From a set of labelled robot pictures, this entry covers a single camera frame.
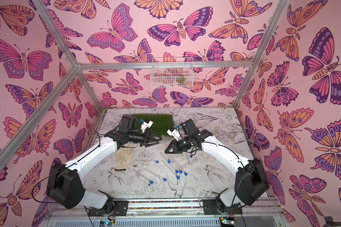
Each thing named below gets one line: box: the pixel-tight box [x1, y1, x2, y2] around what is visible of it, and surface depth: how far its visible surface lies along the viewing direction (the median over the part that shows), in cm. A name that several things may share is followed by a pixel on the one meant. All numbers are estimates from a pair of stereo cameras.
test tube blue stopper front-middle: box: [143, 167, 167, 182], surface depth 87 cm
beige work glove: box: [114, 141, 135, 171], surface depth 92 cm
